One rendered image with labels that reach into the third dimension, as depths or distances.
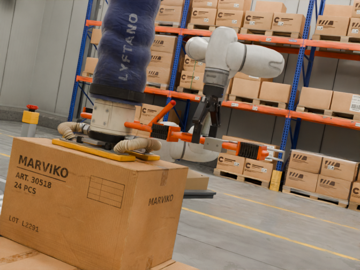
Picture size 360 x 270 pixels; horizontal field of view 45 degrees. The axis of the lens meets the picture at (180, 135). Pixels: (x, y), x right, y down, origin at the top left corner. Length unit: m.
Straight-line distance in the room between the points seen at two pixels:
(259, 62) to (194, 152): 0.98
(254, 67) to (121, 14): 0.54
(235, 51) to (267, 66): 0.13
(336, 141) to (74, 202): 8.66
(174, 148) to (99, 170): 0.92
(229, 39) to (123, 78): 0.43
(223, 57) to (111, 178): 0.57
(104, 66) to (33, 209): 0.61
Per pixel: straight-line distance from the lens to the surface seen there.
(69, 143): 1.73
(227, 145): 1.52
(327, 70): 10.15
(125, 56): 1.69
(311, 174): 8.67
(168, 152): 2.42
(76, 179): 1.63
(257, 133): 10.32
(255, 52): 1.59
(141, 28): 1.72
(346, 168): 8.58
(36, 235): 1.78
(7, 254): 1.73
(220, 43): 1.56
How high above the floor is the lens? 1.16
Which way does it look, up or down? 3 degrees down
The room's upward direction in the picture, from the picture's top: 11 degrees clockwise
